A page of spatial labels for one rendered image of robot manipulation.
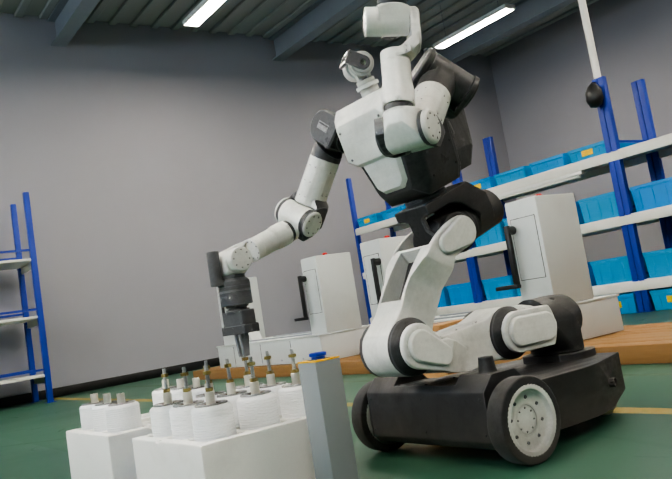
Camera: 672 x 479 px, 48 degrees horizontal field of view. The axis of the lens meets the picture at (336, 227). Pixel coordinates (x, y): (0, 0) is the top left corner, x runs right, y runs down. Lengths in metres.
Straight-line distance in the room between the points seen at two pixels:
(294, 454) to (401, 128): 0.78
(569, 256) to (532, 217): 0.28
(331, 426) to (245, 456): 0.20
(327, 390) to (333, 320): 3.55
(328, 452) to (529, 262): 2.28
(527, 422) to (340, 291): 3.57
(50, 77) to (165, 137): 1.37
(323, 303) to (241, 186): 4.20
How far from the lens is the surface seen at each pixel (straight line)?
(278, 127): 9.70
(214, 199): 9.02
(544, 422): 1.89
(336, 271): 5.31
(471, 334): 2.04
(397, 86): 1.65
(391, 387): 2.08
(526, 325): 2.12
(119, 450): 2.23
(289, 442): 1.81
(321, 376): 1.70
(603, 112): 6.66
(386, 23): 1.72
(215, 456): 1.72
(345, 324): 5.31
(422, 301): 1.94
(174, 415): 1.87
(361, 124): 1.97
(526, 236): 3.80
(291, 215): 2.20
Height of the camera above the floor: 0.42
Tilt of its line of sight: 6 degrees up
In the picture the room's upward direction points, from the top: 9 degrees counter-clockwise
